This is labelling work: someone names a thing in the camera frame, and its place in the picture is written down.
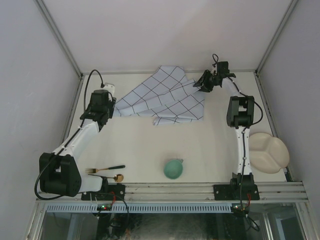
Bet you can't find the cream divided plate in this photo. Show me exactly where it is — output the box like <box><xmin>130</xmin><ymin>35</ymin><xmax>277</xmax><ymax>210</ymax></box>
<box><xmin>249</xmin><ymin>132</ymin><xmax>290</xmax><ymax>174</ymax></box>

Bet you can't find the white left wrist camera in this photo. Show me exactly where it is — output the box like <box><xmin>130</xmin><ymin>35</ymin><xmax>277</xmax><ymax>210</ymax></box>
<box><xmin>102</xmin><ymin>83</ymin><xmax>116</xmax><ymax>96</ymax></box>

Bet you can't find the blue slotted cable duct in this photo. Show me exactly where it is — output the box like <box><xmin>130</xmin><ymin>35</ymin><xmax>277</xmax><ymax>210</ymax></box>
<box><xmin>45</xmin><ymin>202</ymin><xmax>232</xmax><ymax>214</ymax></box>

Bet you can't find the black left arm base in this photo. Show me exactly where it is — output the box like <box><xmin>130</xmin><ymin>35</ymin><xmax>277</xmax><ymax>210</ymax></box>
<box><xmin>81</xmin><ymin>183</ymin><xmax>126</xmax><ymax>201</ymax></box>

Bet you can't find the aluminium enclosure frame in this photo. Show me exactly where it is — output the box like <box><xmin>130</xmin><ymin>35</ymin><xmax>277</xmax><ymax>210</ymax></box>
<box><xmin>38</xmin><ymin>0</ymin><xmax>297</xmax><ymax>183</ymax></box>

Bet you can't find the white black-grid tablecloth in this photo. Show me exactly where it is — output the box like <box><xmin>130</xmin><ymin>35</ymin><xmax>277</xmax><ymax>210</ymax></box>
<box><xmin>114</xmin><ymin>65</ymin><xmax>205</xmax><ymax>126</ymax></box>

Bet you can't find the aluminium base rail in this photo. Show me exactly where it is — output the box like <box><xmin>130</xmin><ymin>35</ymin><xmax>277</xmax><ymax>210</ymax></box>
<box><xmin>36</xmin><ymin>181</ymin><xmax>310</xmax><ymax>201</ymax></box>

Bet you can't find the gold spoon green handle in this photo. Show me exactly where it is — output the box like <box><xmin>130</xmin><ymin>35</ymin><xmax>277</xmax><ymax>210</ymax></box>
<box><xmin>107</xmin><ymin>174</ymin><xmax>124</xmax><ymax>183</ymax></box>

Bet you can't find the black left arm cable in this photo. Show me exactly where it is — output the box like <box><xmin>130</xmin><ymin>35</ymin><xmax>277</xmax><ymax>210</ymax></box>
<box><xmin>34</xmin><ymin>69</ymin><xmax>106</xmax><ymax>200</ymax></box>

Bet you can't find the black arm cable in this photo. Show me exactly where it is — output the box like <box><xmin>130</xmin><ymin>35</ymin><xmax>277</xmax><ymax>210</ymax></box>
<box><xmin>211</xmin><ymin>53</ymin><xmax>263</xmax><ymax>208</ymax></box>
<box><xmin>34</xmin><ymin>69</ymin><xmax>106</xmax><ymax>200</ymax></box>

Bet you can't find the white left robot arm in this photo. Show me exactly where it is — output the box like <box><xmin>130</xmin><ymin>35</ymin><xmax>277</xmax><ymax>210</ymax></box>
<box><xmin>34</xmin><ymin>89</ymin><xmax>116</xmax><ymax>200</ymax></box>

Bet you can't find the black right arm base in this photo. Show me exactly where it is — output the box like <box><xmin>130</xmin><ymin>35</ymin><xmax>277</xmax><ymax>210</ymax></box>
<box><xmin>213</xmin><ymin>184</ymin><xmax>260</xmax><ymax>201</ymax></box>

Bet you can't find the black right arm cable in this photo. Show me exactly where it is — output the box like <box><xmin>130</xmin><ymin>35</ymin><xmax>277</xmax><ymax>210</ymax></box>
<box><xmin>211</xmin><ymin>53</ymin><xmax>263</xmax><ymax>208</ymax></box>

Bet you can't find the gold fork green handle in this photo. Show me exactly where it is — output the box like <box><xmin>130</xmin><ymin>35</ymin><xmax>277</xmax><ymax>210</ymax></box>
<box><xmin>85</xmin><ymin>165</ymin><xmax>126</xmax><ymax>174</ymax></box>

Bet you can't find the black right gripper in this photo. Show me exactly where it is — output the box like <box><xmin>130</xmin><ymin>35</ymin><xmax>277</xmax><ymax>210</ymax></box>
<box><xmin>193</xmin><ymin>70</ymin><xmax>218</xmax><ymax>93</ymax></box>

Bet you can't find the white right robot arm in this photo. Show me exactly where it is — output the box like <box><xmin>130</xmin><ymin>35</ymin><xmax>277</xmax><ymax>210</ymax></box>
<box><xmin>193</xmin><ymin>61</ymin><xmax>255</xmax><ymax>200</ymax></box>

